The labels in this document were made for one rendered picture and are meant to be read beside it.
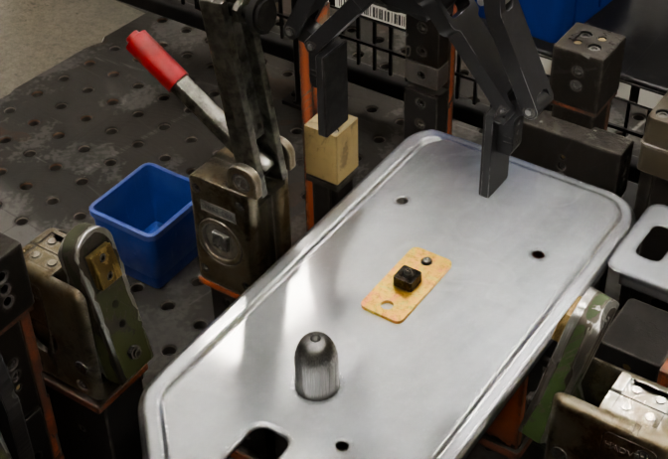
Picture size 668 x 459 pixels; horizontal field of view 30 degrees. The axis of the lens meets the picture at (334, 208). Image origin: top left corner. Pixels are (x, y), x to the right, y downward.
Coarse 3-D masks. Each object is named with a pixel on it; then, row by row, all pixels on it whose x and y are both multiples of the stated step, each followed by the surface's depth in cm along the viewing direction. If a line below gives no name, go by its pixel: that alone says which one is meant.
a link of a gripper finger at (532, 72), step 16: (496, 0) 78; (512, 0) 79; (496, 16) 78; (512, 16) 79; (496, 32) 79; (512, 32) 79; (528, 32) 80; (512, 48) 79; (528, 48) 80; (512, 64) 80; (528, 64) 80; (512, 80) 80; (528, 80) 80; (544, 80) 81; (528, 96) 80; (528, 112) 81
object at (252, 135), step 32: (224, 0) 91; (256, 0) 90; (224, 32) 92; (256, 32) 91; (224, 64) 94; (256, 64) 96; (224, 96) 96; (256, 96) 98; (256, 128) 99; (256, 160) 99
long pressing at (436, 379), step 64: (384, 192) 108; (448, 192) 108; (512, 192) 108; (576, 192) 107; (320, 256) 102; (384, 256) 101; (448, 256) 101; (512, 256) 101; (576, 256) 101; (256, 320) 96; (320, 320) 96; (384, 320) 96; (448, 320) 96; (512, 320) 95; (192, 384) 91; (256, 384) 91; (384, 384) 91; (448, 384) 90; (512, 384) 91; (192, 448) 86; (320, 448) 86; (384, 448) 86; (448, 448) 86
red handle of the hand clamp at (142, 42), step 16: (144, 32) 101; (128, 48) 101; (144, 48) 100; (160, 48) 101; (144, 64) 101; (160, 64) 100; (176, 64) 101; (160, 80) 101; (176, 80) 100; (192, 80) 101; (192, 96) 100; (208, 96) 101; (192, 112) 101; (208, 112) 100; (208, 128) 101; (224, 128) 100; (224, 144) 101; (272, 160) 101
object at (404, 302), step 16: (416, 256) 101; (432, 256) 101; (400, 272) 98; (416, 272) 98; (432, 272) 99; (384, 288) 98; (400, 288) 98; (416, 288) 98; (368, 304) 97; (400, 304) 97; (416, 304) 97; (400, 320) 95
